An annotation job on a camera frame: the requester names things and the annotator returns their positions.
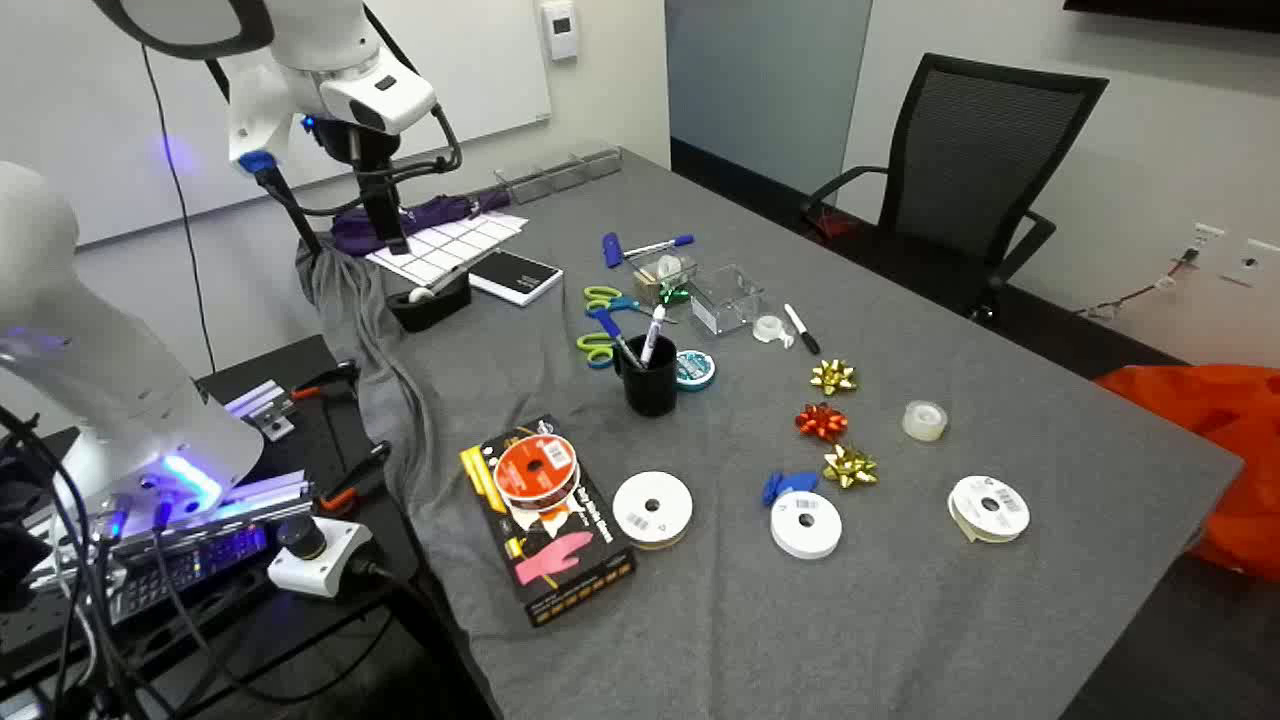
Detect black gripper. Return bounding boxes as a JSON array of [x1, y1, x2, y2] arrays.
[[346, 117, 411, 260]]

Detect gray marker with blue cap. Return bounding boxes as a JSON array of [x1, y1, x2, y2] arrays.
[[594, 309, 641, 371]]

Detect white marker with purple label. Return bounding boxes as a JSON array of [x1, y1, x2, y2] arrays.
[[636, 301, 674, 371]]

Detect clear plastic bowl with items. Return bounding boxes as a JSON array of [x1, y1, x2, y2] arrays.
[[629, 249, 701, 312]]

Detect black cup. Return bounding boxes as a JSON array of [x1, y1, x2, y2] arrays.
[[616, 333, 683, 418]]

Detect purple cloth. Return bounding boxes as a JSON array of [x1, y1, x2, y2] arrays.
[[328, 188, 517, 260]]

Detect white label sheet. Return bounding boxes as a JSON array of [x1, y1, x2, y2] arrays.
[[359, 206, 534, 290]]

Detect black and white flat box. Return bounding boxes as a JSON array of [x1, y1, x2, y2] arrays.
[[465, 249, 570, 312]]

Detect green and blue scissors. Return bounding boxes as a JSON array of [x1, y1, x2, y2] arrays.
[[579, 278, 661, 323], [571, 326, 629, 371]]

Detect orange ribbon spool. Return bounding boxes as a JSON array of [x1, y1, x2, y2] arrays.
[[489, 428, 589, 506]]

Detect white emergency stop box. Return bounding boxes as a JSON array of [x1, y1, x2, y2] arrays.
[[266, 506, 376, 604]]

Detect round teal tin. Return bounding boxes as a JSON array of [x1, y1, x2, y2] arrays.
[[674, 342, 724, 397]]

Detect black product box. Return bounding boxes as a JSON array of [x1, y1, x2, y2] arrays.
[[458, 410, 643, 632]]

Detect white spool with gold ribbon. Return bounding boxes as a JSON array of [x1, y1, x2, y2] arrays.
[[609, 464, 701, 555]]

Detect white marker with black cap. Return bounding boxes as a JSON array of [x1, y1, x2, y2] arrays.
[[779, 301, 830, 358]]

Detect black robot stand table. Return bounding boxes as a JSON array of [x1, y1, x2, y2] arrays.
[[0, 333, 485, 720]]

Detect red object on floor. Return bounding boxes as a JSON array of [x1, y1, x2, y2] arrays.
[[799, 201, 864, 249]]

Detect gold gift bow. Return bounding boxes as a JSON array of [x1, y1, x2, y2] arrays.
[[816, 440, 883, 497], [805, 351, 860, 399]]

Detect blue gift bow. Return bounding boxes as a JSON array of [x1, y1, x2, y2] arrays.
[[757, 464, 824, 513]]

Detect red gift bow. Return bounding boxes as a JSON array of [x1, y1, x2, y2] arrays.
[[792, 399, 854, 442]]

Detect gray table cloth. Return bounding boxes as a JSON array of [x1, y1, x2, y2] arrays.
[[297, 145, 1248, 720]]

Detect clear tape roll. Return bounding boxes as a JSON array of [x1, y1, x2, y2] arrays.
[[898, 397, 956, 446]]

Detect black mesh office chair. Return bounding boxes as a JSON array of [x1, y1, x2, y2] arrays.
[[798, 48, 1118, 323]]

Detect orange bag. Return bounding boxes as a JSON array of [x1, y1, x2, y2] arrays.
[[1093, 358, 1280, 585]]

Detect thin black hanging cable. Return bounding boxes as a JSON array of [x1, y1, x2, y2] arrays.
[[137, 40, 222, 381]]

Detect white wall thermostat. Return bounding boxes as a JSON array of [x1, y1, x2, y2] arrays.
[[538, 0, 586, 67]]

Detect thin wall cable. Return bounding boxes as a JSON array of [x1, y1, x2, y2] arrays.
[[1071, 249, 1203, 323]]

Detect black wall television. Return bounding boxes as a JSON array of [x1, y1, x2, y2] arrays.
[[1061, 0, 1280, 40]]

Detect white wall outlet plate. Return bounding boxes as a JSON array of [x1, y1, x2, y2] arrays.
[[1189, 217, 1232, 260], [1217, 231, 1280, 290]]

